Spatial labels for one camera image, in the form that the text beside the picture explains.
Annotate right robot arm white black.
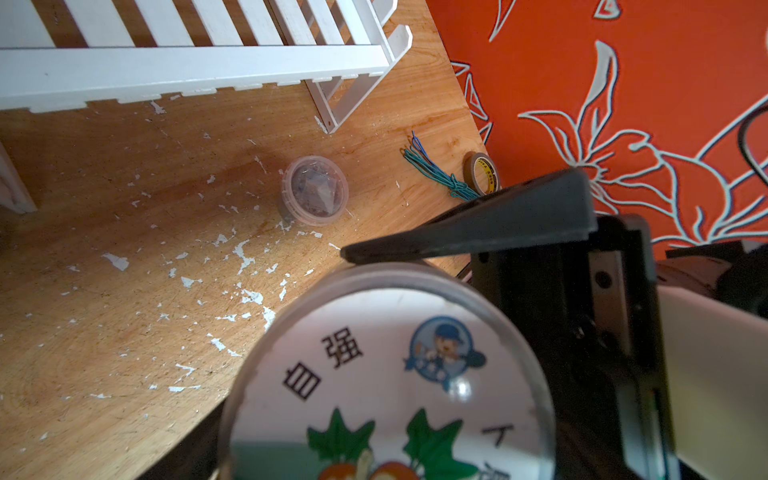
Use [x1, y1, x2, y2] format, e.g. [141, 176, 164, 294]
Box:
[656, 241, 767, 479]

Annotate small clear cup back right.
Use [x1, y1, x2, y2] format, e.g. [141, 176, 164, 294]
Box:
[278, 155, 349, 227]

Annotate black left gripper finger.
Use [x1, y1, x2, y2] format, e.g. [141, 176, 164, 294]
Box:
[340, 169, 598, 265]

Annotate seed jar radish lid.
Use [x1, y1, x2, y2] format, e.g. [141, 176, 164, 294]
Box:
[218, 263, 556, 479]

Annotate white slatted two-tier shelf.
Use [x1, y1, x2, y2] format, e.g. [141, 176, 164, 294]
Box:
[0, 0, 414, 215]

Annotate green cable tie bundle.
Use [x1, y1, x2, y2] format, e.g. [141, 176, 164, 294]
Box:
[401, 132, 480, 202]

